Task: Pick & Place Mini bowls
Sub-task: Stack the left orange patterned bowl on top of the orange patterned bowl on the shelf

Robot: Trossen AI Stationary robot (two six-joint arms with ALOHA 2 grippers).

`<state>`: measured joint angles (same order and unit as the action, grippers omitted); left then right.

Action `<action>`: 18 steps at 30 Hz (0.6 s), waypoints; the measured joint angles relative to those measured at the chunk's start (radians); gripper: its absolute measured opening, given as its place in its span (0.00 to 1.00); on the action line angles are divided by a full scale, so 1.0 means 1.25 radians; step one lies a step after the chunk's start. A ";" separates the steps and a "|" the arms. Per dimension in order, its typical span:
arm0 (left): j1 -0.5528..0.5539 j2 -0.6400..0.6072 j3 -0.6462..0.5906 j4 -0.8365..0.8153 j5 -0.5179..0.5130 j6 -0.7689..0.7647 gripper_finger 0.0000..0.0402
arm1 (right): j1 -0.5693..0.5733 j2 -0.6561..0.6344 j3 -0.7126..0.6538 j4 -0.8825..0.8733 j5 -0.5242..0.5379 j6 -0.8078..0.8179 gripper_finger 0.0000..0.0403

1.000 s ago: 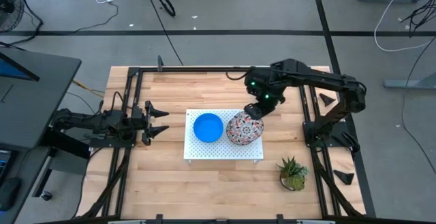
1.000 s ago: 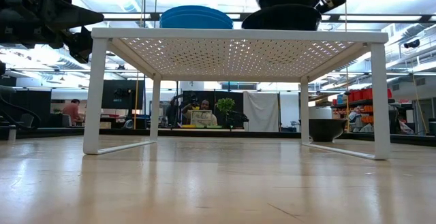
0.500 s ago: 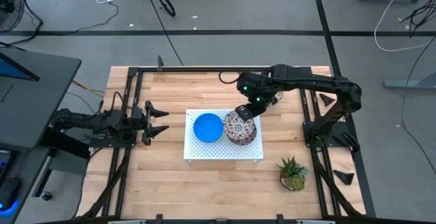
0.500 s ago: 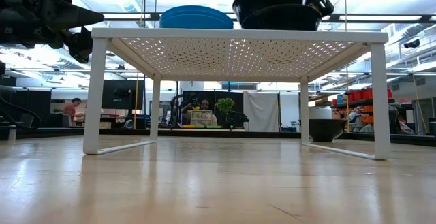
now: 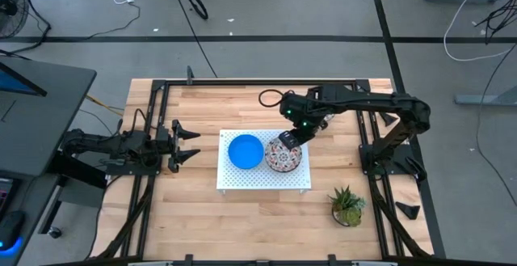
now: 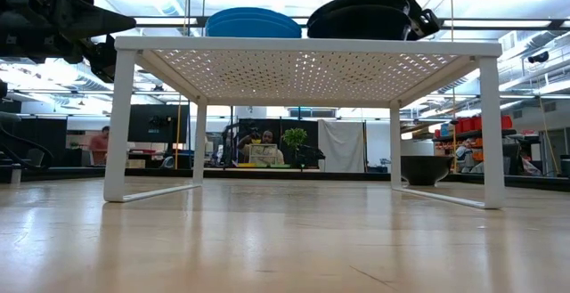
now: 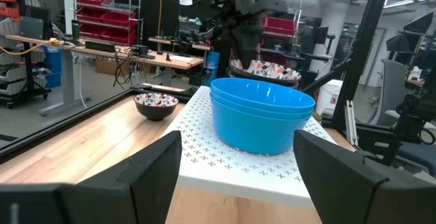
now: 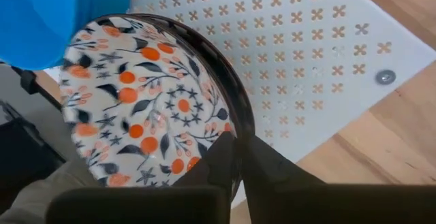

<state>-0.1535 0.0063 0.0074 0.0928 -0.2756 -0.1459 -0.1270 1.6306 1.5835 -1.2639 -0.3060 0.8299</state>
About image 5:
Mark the white floor cable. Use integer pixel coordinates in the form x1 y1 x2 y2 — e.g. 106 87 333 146
443 0 517 63

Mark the black aluminium table frame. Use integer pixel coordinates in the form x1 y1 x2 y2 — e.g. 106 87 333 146
90 78 435 266

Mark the blue plastic bowl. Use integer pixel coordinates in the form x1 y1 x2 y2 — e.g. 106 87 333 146
227 133 265 171

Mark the potted green succulent plant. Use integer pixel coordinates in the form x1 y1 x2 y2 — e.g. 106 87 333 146
326 184 368 229

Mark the long black floor cable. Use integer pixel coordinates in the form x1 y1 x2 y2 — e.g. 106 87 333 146
167 0 218 79

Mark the dark grey desk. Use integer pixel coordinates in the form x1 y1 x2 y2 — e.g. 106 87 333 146
0 172 61 266
0 55 98 178

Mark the black desk leg base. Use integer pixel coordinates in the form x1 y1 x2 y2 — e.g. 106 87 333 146
38 142 108 234

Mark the yellow cable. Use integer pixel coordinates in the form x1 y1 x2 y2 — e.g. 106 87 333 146
86 94 124 116

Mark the black cable bundle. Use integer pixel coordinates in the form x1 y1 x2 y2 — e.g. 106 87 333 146
474 0 517 45

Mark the black computer mouse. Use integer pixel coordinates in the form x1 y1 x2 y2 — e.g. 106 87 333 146
0 209 26 255

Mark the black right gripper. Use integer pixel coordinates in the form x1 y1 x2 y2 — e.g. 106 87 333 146
278 87 336 150

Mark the white perforated metal shelf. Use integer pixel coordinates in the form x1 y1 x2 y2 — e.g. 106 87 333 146
216 129 313 195

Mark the black keyboard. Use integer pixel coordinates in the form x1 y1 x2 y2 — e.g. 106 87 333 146
0 176 16 218

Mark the black triangular plastic piece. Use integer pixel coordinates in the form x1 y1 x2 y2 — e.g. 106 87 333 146
394 201 422 221
378 111 399 128

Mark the computer monitor screen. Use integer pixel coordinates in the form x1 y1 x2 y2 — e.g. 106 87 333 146
0 61 48 98

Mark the black floor fan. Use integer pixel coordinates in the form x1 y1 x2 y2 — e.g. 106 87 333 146
0 0 30 40

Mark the thin black floor cable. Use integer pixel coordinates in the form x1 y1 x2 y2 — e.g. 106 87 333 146
475 43 517 209

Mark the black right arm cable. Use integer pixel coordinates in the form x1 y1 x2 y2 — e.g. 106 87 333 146
258 88 285 109

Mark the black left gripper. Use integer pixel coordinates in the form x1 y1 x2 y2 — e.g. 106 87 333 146
155 119 202 174

